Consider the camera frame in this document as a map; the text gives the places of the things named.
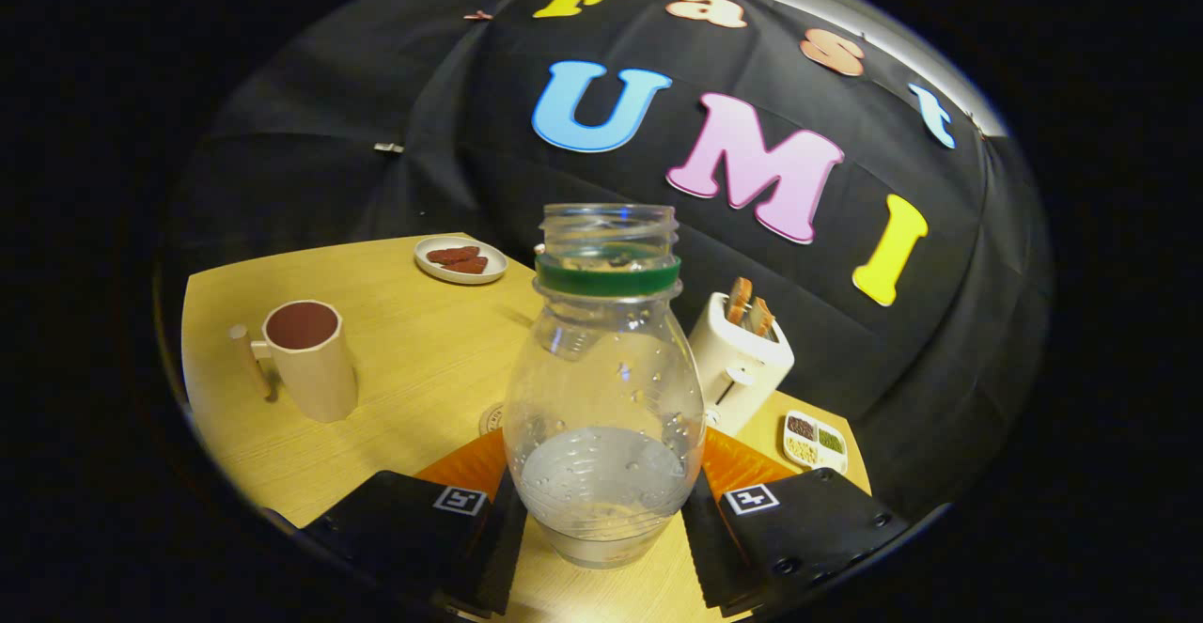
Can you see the wooden table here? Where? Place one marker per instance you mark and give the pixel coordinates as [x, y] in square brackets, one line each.
[414, 360]

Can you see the clear plastic juice bottle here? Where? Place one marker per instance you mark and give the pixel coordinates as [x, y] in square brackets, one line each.
[601, 379]

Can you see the white round plate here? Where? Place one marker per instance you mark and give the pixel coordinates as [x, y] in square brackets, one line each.
[432, 269]

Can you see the white toaster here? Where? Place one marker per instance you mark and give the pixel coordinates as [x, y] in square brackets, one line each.
[742, 369]

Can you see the brown food piece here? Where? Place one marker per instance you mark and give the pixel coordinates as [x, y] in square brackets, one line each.
[453, 254]
[467, 266]

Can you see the black backdrop cloth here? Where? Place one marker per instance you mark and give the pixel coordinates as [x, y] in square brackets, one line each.
[940, 369]

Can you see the round cork coaster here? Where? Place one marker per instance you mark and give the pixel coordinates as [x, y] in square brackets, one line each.
[492, 419]

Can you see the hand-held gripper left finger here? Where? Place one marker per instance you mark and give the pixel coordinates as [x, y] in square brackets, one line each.
[493, 557]

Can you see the toast slice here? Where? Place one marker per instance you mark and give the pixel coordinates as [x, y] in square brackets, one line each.
[761, 318]
[739, 301]

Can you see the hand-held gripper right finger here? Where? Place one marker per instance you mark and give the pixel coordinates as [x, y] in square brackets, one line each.
[710, 557]

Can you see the white divided seed tray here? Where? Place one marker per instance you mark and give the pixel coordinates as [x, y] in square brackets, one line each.
[814, 442]

